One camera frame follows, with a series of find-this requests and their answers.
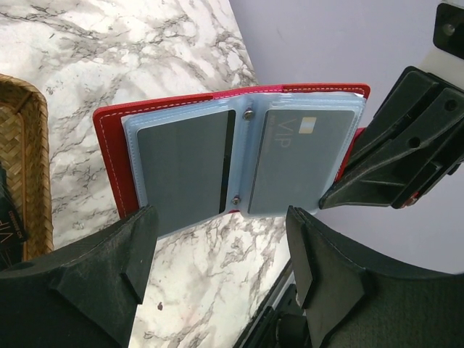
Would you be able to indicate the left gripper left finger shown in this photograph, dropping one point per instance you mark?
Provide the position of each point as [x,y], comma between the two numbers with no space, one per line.
[84,294]

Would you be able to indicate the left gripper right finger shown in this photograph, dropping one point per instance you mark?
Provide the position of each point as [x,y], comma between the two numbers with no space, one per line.
[354,296]

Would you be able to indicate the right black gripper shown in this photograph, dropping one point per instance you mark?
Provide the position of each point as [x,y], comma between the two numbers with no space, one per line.
[448,28]

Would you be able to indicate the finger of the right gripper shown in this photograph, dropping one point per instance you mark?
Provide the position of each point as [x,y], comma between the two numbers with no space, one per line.
[412,142]

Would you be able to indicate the red card holder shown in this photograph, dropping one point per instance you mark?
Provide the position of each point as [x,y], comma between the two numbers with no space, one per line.
[254,150]

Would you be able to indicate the black card holder in tray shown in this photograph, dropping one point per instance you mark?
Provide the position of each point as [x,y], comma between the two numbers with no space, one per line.
[13,234]

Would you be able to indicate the grey VIP card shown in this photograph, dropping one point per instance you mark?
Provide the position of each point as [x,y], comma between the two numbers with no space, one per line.
[300,153]

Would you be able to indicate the woven wicker organizer tray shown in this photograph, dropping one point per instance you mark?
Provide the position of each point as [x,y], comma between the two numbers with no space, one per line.
[25,157]

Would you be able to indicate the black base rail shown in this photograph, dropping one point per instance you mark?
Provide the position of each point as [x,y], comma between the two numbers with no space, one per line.
[279,320]

